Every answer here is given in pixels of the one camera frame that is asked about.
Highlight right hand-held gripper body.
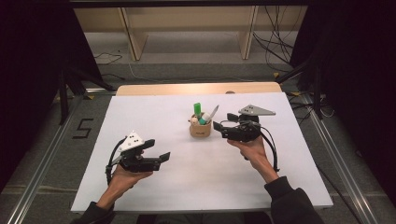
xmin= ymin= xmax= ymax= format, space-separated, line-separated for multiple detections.
xmin=220 ymin=104 xmax=277 ymax=144

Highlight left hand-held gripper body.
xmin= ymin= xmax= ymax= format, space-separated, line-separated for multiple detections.
xmin=117 ymin=130 xmax=163 ymax=174

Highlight tan bear pen holder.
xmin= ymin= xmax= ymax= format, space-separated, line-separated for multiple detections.
xmin=188 ymin=112 xmax=213 ymax=138

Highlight person's left hand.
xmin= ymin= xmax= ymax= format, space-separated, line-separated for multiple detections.
xmin=107 ymin=148 xmax=154 ymax=195

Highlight person's right hand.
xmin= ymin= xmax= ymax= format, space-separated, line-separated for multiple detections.
xmin=227 ymin=135 xmax=273 ymax=171

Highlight black tripod stand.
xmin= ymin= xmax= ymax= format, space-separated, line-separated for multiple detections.
xmin=58 ymin=66 xmax=117 ymax=126
xmin=275 ymin=46 xmax=325 ymax=121

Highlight beige wooden desk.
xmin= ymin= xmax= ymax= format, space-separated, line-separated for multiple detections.
xmin=74 ymin=6 xmax=309 ymax=62

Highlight black curtain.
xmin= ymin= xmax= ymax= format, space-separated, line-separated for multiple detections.
xmin=290 ymin=0 xmax=396 ymax=199
xmin=0 ymin=0 xmax=104 ymax=190

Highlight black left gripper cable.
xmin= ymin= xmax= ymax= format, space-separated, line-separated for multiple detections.
xmin=105 ymin=138 xmax=126 ymax=187

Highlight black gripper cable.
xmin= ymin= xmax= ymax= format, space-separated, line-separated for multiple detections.
xmin=105 ymin=138 xmax=126 ymax=187
xmin=257 ymin=123 xmax=281 ymax=173

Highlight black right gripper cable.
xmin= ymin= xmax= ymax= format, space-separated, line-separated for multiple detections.
xmin=257 ymin=123 xmax=281 ymax=173

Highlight bundle of black cables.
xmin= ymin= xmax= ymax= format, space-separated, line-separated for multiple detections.
xmin=251 ymin=5 xmax=302 ymax=73

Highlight thin black floor cable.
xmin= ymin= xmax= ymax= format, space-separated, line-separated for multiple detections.
xmin=93 ymin=51 xmax=123 ymax=66

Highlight aluminium floor rail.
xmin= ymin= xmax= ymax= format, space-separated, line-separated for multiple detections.
xmin=297 ymin=92 xmax=381 ymax=224
xmin=6 ymin=88 xmax=118 ymax=224

